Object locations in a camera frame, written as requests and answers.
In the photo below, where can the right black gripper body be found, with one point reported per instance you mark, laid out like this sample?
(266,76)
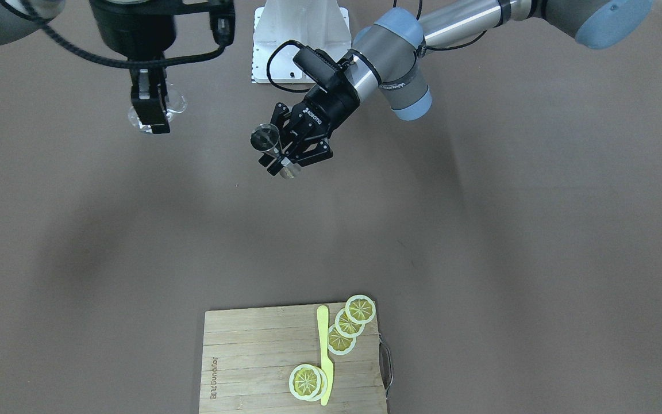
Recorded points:
(131,33)

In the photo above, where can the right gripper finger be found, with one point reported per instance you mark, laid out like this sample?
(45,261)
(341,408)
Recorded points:
(149,97)

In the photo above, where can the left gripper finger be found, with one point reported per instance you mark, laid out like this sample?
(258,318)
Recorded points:
(291,121)
(295,151)

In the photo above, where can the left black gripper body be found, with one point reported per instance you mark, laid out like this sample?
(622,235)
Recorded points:
(331,105)

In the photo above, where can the clear glass shaker cup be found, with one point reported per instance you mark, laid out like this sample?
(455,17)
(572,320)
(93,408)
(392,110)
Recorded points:
(154,117)

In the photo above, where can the steel jigger measuring cup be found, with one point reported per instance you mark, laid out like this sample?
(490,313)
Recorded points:
(265,139)

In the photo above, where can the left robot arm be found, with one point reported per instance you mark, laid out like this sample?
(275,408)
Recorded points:
(385,57)

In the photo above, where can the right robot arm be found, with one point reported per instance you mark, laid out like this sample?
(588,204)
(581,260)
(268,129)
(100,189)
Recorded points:
(19,19)

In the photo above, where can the lemon slice outer end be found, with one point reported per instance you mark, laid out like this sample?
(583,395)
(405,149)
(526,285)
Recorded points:
(361,309)

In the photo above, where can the yellow plastic knife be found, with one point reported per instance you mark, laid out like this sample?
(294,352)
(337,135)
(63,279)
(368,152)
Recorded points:
(327,366)

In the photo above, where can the lemon slice middle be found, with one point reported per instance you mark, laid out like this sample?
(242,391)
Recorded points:
(346,327)

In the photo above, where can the lemon slice inner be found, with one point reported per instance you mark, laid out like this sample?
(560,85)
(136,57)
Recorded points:
(338,344)

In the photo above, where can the wooden cutting board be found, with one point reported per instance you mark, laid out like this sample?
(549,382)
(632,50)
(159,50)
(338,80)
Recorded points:
(248,356)

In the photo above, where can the lemon slice under pair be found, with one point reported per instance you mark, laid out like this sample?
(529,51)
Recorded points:
(324,384)

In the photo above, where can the lemon slice top pair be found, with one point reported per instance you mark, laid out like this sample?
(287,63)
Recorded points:
(306,382)

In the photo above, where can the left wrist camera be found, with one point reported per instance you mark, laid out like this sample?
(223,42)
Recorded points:
(318,65)

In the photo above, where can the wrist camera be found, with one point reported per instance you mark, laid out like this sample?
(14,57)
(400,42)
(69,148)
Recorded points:
(222,17)
(318,65)

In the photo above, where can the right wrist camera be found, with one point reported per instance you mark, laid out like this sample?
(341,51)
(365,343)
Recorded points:
(222,17)

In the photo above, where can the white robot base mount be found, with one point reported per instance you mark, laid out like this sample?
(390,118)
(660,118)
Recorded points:
(322,25)

